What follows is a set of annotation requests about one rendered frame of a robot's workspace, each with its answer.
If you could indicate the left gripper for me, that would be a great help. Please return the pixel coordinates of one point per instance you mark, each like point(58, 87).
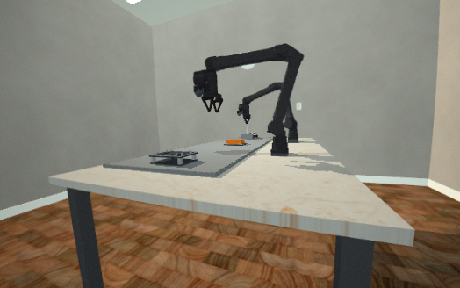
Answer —
point(213, 87)

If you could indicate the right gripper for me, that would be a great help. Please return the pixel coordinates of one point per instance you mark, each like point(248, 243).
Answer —
point(246, 116)

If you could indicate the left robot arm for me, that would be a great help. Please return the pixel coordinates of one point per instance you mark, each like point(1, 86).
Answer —
point(281, 52)

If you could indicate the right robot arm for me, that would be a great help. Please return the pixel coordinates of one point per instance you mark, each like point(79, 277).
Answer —
point(291, 125)

